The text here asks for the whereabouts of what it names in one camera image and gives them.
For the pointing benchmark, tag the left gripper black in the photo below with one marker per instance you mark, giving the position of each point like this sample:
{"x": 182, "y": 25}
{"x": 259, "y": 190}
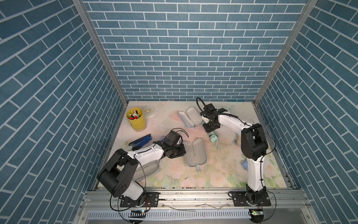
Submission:
{"x": 182, "y": 152}

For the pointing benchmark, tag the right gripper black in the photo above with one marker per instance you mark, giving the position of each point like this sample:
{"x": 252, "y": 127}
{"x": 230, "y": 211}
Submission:
{"x": 207, "y": 130}

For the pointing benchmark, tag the mint green umbrella case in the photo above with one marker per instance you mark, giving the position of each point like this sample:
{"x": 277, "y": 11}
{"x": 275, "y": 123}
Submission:
{"x": 195, "y": 155}

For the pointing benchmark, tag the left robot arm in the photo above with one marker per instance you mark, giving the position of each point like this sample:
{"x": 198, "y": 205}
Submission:
{"x": 118, "y": 173}

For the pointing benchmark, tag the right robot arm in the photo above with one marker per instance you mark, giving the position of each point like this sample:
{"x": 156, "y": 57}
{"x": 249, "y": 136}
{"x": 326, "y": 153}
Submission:
{"x": 253, "y": 146}

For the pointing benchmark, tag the blue open umbrella case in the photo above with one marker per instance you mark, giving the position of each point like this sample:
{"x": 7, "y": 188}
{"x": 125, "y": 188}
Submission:
{"x": 191, "y": 117}

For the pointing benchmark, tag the clear tape roll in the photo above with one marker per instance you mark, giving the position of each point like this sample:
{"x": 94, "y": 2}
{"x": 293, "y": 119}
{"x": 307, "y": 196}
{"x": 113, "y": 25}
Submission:
{"x": 149, "y": 110}

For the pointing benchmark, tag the yellow cup with markers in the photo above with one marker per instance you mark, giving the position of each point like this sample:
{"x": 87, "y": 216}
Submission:
{"x": 136, "y": 118}

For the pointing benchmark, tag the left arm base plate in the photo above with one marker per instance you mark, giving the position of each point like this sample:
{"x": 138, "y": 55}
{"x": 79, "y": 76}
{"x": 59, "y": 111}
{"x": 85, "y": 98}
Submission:
{"x": 147, "y": 199}

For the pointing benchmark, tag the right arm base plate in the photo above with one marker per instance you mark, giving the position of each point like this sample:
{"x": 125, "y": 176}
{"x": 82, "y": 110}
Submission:
{"x": 249, "y": 198}

